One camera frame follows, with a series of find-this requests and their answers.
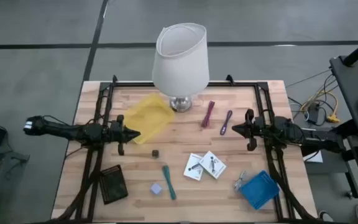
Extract black aluminium table frame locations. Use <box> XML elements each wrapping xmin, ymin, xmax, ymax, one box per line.
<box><xmin>53</xmin><ymin>74</ymin><xmax>318</xmax><ymax>223</ymax></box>

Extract white shade table lamp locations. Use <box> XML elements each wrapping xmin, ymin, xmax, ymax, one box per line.
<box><xmin>152</xmin><ymin>22</ymin><xmax>210</xmax><ymax>113</ymax></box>

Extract yellow translucent bin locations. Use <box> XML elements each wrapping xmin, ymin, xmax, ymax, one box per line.
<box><xmin>123</xmin><ymin>92</ymin><xmax>175</xmax><ymax>145</ymax></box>

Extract white printed card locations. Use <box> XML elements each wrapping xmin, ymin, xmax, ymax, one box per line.
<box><xmin>198</xmin><ymin>151</ymin><xmax>227</xmax><ymax>180</ymax></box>
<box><xmin>183</xmin><ymin>152</ymin><xmax>204</xmax><ymax>181</ymax></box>

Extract blue perforated bin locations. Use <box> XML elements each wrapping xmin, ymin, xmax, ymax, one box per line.
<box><xmin>239</xmin><ymin>170</ymin><xmax>281</xmax><ymax>210</ymax></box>

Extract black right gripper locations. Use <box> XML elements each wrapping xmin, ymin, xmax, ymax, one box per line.
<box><xmin>231</xmin><ymin>108</ymin><xmax>265</xmax><ymax>152</ymax></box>

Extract yellow floor cables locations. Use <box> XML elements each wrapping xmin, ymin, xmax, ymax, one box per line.
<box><xmin>300</xmin><ymin>83</ymin><xmax>341</xmax><ymax>124</ymax></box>

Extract black power adapter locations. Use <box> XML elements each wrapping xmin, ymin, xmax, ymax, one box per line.
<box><xmin>308</xmin><ymin>104</ymin><xmax>321</xmax><ymax>125</ymax></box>

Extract white paper sheet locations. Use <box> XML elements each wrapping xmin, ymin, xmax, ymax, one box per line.
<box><xmin>303</xmin><ymin>151</ymin><xmax>324</xmax><ymax>164</ymax></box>

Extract black perforated bin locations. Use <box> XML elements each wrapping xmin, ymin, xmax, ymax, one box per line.
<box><xmin>99</xmin><ymin>164</ymin><xmax>129</xmax><ymax>205</ymax></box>

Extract black side desk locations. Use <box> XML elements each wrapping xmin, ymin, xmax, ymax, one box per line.
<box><xmin>329</xmin><ymin>54</ymin><xmax>358</xmax><ymax>137</ymax></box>

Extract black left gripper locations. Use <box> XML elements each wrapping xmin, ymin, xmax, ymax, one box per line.
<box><xmin>109</xmin><ymin>114</ymin><xmax>141</xmax><ymax>156</ymax></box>

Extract lavender cube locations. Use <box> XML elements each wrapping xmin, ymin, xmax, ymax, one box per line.
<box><xmin>150</xmin><ymin>182</ymin><xmax>163</xmax><ymax>195</ymax></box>

